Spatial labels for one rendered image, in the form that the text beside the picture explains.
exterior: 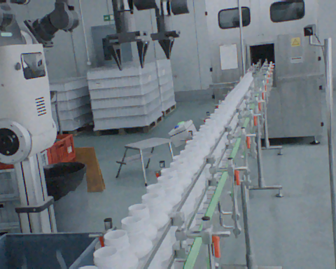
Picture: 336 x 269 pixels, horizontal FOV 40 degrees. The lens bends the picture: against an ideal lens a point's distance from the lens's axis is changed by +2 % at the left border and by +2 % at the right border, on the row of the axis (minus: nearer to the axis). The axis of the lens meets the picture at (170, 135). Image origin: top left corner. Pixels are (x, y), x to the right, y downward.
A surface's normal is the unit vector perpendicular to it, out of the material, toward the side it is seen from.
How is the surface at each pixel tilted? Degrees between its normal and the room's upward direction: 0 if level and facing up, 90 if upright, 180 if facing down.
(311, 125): 89
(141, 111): 90
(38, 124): 90
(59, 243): 90
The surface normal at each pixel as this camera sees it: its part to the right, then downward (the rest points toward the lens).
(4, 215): -0.13, 0.21
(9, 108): -0.21, 0.39
